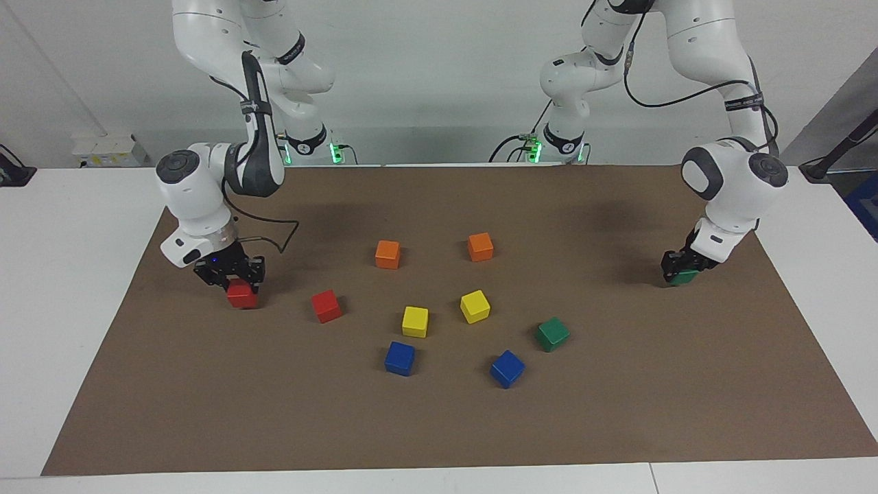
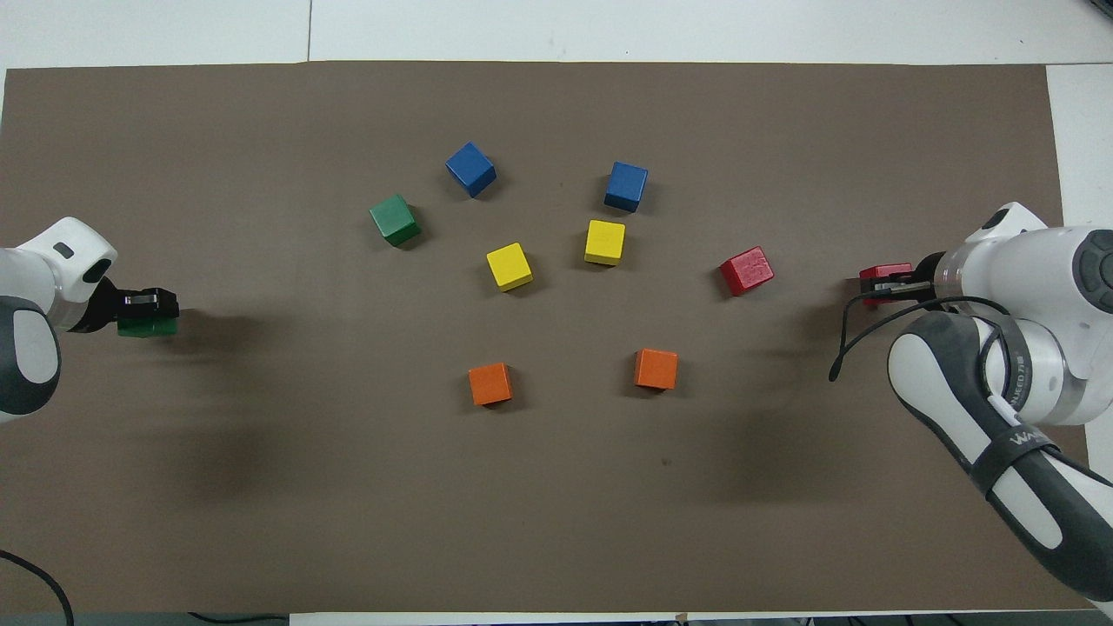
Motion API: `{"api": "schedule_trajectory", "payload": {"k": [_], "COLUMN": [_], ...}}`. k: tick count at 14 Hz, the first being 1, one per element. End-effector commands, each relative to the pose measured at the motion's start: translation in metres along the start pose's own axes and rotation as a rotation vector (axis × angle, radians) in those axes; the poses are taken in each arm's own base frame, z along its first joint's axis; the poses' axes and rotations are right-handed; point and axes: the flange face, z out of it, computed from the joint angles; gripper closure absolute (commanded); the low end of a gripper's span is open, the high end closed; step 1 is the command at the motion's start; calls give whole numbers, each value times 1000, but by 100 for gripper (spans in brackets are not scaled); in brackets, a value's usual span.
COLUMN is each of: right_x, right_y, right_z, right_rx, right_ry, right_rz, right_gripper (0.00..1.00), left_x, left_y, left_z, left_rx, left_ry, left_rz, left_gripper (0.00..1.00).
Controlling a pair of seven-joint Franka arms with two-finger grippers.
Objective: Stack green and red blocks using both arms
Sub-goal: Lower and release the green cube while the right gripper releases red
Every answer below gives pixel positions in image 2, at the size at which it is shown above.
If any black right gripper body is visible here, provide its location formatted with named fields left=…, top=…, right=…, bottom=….
left=911, top=250, right=950, bottom=308

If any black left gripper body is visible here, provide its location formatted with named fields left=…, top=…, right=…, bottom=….
left=67, top=276, right=123, bottom=336

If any green wooden cube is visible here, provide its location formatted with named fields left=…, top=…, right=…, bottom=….
left=117, top=313, right=180, bottom=339
left=369, top=193, right=423, bottom=248

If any red wooden cube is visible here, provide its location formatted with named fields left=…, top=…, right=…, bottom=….
left=859, top=263, right=916, bottom=308
left=718, top=245, right=776, bottom=298

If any orange wooden cube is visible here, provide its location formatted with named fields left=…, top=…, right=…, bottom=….
left=468, top=362, right=514, bottom=407
left=634, top=348, right=679, bottom=391

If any blue wooden cube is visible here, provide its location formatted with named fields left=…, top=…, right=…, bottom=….
left=603, top=161, right=650, bottom=214
left=445, top=141, right=498, bottom=199

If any yellow wooden cube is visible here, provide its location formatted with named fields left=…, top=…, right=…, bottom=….
left=485, top=242, right=535, bottom=293
left=583, top=219, right=627, bottom=267

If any brown table mat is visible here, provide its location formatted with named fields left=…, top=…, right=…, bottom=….
left=0, top=59, right=1093, bottom=615

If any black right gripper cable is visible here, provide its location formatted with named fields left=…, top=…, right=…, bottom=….
left=829, top=296, right=1014, bottom=383

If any black cable with metal connector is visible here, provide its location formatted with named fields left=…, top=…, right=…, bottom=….
left=0, top=548, right=76, bottom=626

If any thin black cable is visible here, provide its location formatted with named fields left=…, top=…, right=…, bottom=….
left=187, top=611, right=290, bottom=626

